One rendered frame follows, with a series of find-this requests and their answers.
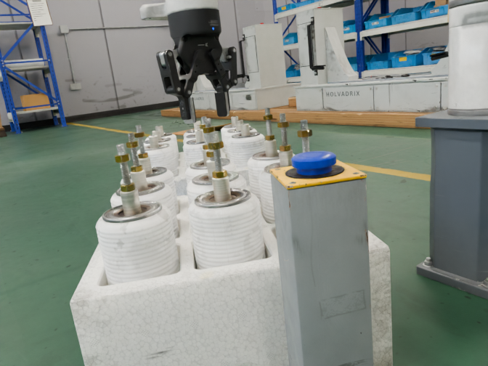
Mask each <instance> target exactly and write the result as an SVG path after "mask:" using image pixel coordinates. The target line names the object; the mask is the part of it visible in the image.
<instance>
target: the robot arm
mask: <svg viewBox="0 0 488 366"><path fill-rule="evenodd" d="M165 1H166V2H165V3H161V4H144V5H142V6H141V7H140V9H139V11H140V14H141V19H142V20H168V25H169V30H170V35H171V38H172V39H173V40H174V48H173V50H170V49H169V50H166V51H162V52H157V54H156V58H157V61H158V67H159V70H160V75H161V78H162V82H163V87H164V90H165V93H166V94H171V95H174V96H176V97H177V98H178V100H179V109H180V114H181V117H182V120H184V122H185V123H196V115H195V105H194V99H193V97H190V96H191V95H192V90H193V86H194V83H195V82H196V81H197V79H198V76H201V75H205V76H206V78H207V79H208V80H209V81H210V82H211V83H212V85H213V87H214V89H215V91H216V92H217V93H214V94H215V100H216V111H217V115H218V116H219V117H225V116H228V115H229V112H230V104H229V89H230V88H231V87H233V86H236V85H237V52H236V48H235V47H233V46H232V47H227V48H225V47H221V44H220V42H219V35H220V34H221V20H220V14H219V3H218V0H165ZM220 60H221V61H220ZM177 62H178V63H179V70H178V72H177V69H176V63H177ZM215 70H216V72H215ZM229 71H230V78H229ZM186 74H187V75H186ZM219 82H220V83H219ZM448 115H454V116H482V115H488V0H449V65H448Z"/></svg>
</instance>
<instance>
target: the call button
mask: <svg viewBox="0 0 488 366"><path fill-rule="evenodd" d="M291 162H292V167H294V168H296V170H297V173H298V174H301V175H319V174H326V173H328V172H331V171H332V166H333V165H335V164H336V155H335V154H334V153H332V152H328V151H311V152H303V153H299V154H297V155H294V156H293V157H292V158H291Z"/></svg>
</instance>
